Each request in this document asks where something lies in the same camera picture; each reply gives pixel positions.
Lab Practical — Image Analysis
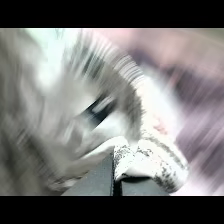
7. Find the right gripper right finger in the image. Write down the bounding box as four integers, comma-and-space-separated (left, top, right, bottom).
119, 176, 170, 196

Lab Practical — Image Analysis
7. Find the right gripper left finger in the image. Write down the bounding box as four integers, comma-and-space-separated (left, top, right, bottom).
62, 150, 115, 196

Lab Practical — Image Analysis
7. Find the grey striped garment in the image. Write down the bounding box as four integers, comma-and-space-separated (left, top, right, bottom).
0, 28, 192, 196

